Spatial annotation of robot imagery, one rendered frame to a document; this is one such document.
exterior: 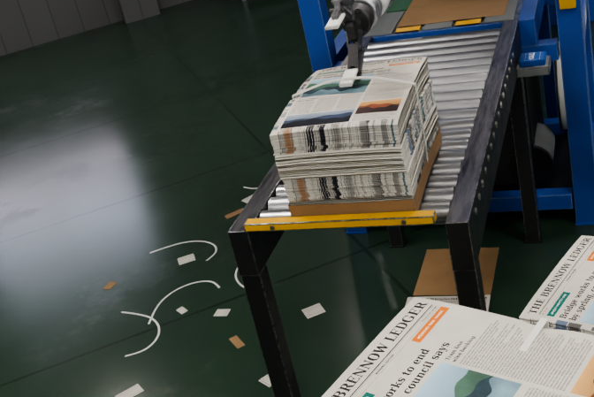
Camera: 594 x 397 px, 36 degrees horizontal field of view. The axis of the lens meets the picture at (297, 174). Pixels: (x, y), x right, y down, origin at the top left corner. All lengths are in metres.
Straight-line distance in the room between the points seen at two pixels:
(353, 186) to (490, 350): 0.89
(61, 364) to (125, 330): 0.26
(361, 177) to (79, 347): 1.74
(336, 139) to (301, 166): 0.11
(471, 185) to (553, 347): 0.99
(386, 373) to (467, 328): 0.12
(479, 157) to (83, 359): 1.73
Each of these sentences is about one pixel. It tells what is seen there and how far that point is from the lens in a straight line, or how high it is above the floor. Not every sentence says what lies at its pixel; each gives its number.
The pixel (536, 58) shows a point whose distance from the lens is 2.98.
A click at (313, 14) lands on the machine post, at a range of 3.29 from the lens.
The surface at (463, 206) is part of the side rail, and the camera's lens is 2.00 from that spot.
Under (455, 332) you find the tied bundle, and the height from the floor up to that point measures 1.06.
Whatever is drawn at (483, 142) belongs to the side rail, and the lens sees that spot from 2.28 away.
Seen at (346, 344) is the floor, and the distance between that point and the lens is 3.03.
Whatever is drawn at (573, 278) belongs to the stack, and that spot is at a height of 0.83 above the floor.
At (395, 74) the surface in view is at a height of 1.04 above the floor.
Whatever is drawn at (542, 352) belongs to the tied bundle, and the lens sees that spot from 1.13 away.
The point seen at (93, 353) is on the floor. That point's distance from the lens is 3.38.
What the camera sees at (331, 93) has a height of 1.04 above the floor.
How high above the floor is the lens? 1.75
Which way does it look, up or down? 24 degrees down
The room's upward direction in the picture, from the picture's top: 13 degrees counter-clockwise
